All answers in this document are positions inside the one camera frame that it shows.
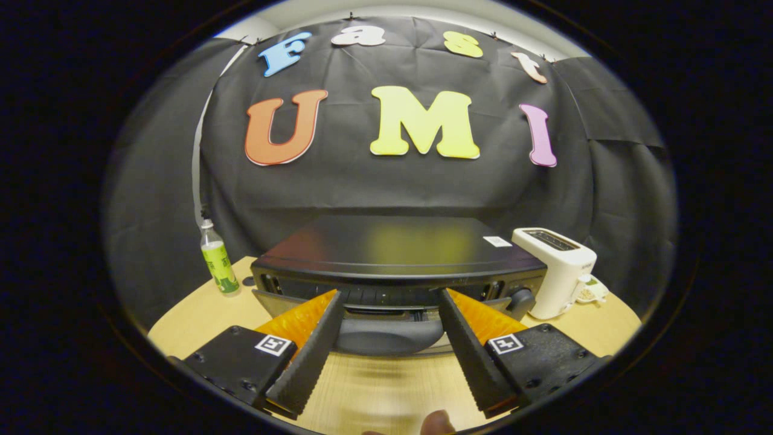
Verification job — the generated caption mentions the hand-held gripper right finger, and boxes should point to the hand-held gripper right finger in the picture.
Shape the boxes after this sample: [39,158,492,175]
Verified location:
[438,288,611,421]

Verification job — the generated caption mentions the black toaster oven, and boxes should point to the black toaster oven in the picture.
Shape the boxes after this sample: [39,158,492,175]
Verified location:
[251,216,548,357]

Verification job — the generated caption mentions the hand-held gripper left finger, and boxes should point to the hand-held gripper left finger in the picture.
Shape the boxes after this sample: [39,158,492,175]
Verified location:
[180,289,346,421]

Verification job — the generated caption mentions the green label drink bottle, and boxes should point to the green label drink bottle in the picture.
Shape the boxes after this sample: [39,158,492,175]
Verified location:
[200,219,241,296]

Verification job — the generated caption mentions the white toaster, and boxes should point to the white toaster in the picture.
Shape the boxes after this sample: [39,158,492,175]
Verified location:
[512,227,598,320]

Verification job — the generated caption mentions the white divided snack dish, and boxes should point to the white divided snack dish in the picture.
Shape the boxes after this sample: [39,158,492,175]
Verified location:
[574,275,609,305]

